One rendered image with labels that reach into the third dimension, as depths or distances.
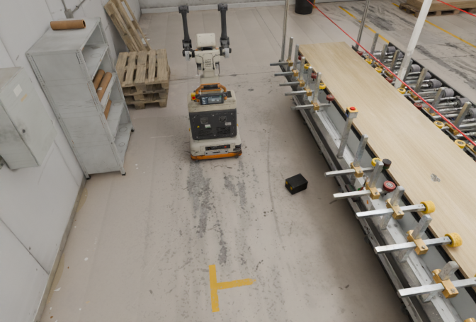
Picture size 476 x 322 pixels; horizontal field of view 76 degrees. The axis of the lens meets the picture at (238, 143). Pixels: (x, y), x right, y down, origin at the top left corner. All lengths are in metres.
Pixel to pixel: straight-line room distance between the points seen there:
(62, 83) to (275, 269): 2.56
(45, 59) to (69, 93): 0.35
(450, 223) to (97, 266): 2.81
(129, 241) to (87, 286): 0.49
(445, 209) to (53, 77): 3.31
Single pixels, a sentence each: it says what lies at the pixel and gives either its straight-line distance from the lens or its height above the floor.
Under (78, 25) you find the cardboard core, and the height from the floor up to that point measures 1.59.
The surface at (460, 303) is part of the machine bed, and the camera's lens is 2.40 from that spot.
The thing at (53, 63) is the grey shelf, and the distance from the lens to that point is 3.18.
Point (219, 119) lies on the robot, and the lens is 3.46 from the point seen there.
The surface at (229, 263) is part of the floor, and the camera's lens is 2.93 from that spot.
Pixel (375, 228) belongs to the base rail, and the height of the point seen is 0.69.
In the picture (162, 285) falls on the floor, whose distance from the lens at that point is 2.92.
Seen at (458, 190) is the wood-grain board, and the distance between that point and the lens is 2.71.
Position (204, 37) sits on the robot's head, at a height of 1.36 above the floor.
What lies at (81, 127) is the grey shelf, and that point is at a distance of 3.49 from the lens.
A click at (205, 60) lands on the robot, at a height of 1.14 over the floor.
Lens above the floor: 2.58
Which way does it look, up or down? 40 degrees down
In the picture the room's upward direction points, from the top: 1 degrees counter-clockwise
